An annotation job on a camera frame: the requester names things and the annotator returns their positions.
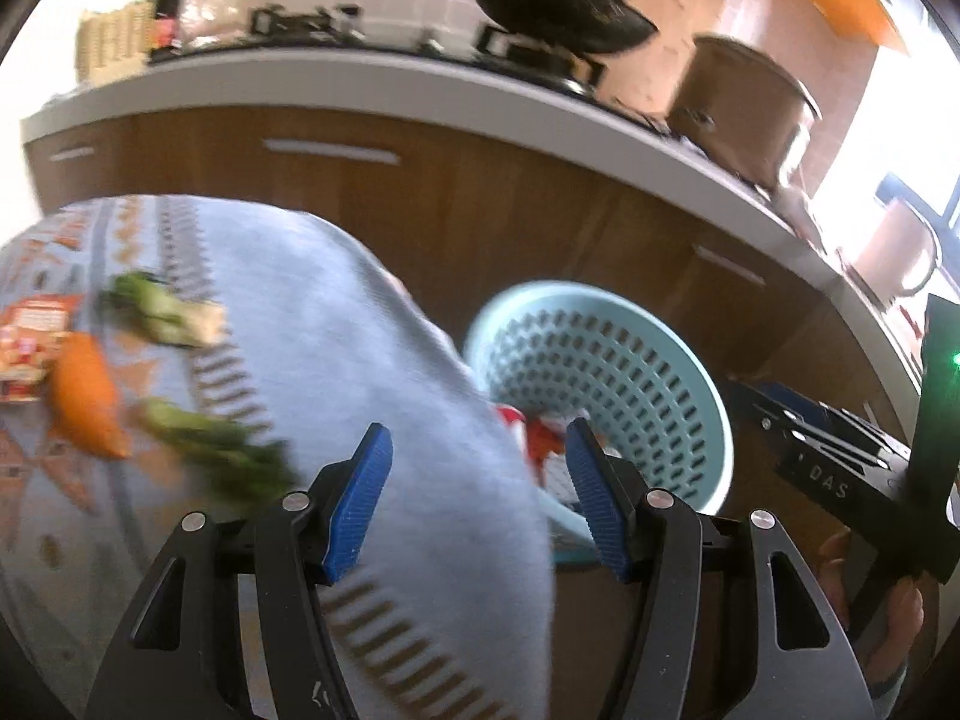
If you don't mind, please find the white paper bag red print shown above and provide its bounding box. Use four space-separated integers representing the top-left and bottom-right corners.
521 411 601 502

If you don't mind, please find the green leafy vegetable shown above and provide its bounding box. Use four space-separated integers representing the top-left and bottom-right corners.
101 272 227 347
137 397 295 505

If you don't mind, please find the black wok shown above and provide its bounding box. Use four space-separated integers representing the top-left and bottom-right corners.
469 0 721 55

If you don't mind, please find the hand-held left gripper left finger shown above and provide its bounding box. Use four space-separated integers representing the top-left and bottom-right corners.
84 424 395 720

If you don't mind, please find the wooden cutting board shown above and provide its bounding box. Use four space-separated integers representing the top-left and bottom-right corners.
592 0 721 117

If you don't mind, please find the orange carrot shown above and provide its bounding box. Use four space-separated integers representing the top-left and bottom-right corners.
49 332 130 460

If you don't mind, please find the clear plastic bag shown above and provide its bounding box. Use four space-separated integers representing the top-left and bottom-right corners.
178 0 250 47

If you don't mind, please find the patterned blue tablecloth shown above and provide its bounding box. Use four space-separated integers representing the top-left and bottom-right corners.
0 195 556 720

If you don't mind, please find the soy sauce bottle red label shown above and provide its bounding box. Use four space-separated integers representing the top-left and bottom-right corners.
148 0 185 55

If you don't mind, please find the wooden kitchen counter cabinet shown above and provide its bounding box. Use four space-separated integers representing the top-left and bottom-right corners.
21 45 935 481

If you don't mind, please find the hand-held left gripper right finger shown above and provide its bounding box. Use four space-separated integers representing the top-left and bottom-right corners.
564 418 877 720

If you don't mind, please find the beige slotted utensil holder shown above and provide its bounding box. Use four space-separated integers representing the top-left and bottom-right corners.
75 2 158 85

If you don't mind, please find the light blue plastic basket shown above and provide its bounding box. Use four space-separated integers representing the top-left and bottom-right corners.
465 281 734 567

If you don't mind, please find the orange panda snack box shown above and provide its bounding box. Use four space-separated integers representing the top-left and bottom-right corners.
0 295 85 400

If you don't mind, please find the white crumpled cloth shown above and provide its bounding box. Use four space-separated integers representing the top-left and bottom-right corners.
772 184 827 242

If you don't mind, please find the person's right forearm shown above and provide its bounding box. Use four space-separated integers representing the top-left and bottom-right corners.
862 658 925 720

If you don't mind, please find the brown rice cooker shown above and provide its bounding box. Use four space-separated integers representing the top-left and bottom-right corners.
666 34 822 190

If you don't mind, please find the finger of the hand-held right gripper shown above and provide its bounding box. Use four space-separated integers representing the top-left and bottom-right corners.
729 379 912 470

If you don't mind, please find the black gas stove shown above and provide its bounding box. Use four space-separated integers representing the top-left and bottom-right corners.
146 2 601 100

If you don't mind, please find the person's right hand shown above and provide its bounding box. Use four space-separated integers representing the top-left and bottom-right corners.
819 529 927 691

